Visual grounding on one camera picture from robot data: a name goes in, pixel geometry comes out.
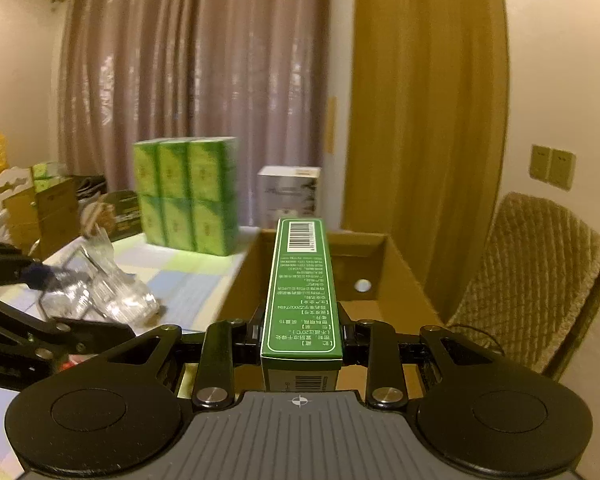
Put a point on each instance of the white printed carton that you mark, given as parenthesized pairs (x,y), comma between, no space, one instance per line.
(290,195)

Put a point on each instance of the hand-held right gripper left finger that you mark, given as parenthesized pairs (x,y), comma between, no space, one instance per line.
(250,341)

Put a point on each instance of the mauve pleated curtain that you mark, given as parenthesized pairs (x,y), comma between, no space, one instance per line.
(195,60)

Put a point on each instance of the desktop with checked cloth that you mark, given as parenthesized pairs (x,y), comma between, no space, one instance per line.
(190,280)

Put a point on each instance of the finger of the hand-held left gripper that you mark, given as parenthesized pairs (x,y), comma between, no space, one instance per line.
(34,276)
(70,331)

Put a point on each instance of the small green tissue box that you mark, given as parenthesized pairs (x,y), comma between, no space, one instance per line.
(47,172)

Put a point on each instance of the beige wall switch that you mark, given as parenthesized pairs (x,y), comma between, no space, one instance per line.
(541,162)
(563,170)

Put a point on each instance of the small brown cardboard box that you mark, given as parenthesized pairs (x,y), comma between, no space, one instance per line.
(50,220)

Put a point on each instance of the beige door plate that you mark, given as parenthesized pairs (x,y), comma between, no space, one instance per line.
(332,125)

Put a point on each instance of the clear plastic packaging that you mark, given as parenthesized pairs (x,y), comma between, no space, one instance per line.
(105,290)

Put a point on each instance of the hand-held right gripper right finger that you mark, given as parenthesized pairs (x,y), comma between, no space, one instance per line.
(350,342)

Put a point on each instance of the green tissue multipack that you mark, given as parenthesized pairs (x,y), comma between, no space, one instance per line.
(187,195)

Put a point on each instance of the long green medicine box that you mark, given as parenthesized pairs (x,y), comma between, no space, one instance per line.
(300,285)

